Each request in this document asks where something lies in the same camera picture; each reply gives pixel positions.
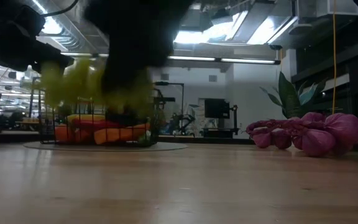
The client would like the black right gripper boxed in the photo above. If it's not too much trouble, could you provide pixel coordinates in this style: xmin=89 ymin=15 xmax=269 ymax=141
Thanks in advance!
xmin=87 ymin=27 xmax=188 ymax=94

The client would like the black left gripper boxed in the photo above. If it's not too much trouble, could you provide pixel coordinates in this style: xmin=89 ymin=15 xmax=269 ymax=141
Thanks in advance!
xmin=0 ymin=30 xmax=75 ymax=75

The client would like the green grape bunch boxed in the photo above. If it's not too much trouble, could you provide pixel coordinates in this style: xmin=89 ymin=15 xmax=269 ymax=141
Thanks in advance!
xmin=40 ymin=57 xmax=155 ymax=118

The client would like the orange bell pepper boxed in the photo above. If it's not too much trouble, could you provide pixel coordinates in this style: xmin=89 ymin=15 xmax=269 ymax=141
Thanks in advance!
xmin=93 ymin=123 xmax=151 ymax=145

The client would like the green cucumber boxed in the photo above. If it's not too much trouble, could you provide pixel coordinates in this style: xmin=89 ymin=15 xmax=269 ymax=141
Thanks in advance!
xmin=137 ymin=130 xmax=152 ymax=147

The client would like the purple onion braid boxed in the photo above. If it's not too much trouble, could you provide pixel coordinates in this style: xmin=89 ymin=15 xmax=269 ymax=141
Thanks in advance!
xmin=246 ymin=111 xmax=358 ymax=158

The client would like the long ceiling light bar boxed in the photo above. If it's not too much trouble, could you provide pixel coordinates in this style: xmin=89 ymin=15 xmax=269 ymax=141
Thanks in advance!
xmin=60 ymin=52 xmax=110 ymax=58
xmin=168 ymin=55 xmax=282 ymax=65

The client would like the gray round mat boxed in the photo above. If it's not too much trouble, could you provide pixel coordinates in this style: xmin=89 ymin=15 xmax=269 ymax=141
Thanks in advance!
xmin=22 ymin=141 xmax=188 ymax=152

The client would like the black monitor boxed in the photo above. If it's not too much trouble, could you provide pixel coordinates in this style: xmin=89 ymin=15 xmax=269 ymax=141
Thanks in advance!
xmin=204 ymin=98 xmax=231 ymax=119

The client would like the potted plant white pot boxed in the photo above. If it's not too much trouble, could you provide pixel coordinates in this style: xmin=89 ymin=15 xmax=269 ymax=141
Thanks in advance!
xmin=259 ymin=71 xmax=328 ymax=119

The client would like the black metal frame stand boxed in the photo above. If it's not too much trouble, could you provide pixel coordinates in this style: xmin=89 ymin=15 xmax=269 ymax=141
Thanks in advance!
xmin=154 ymin=81 xmax=185 ymax=118

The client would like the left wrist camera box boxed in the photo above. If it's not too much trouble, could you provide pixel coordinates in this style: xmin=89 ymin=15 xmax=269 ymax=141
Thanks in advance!
xmin=0 ymin=4 xmax=47 ymax=37

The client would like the black wire basket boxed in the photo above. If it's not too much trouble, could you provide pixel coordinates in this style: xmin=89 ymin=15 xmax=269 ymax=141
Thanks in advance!
xmin=38 ymin=88 xmax=160 ymax=146

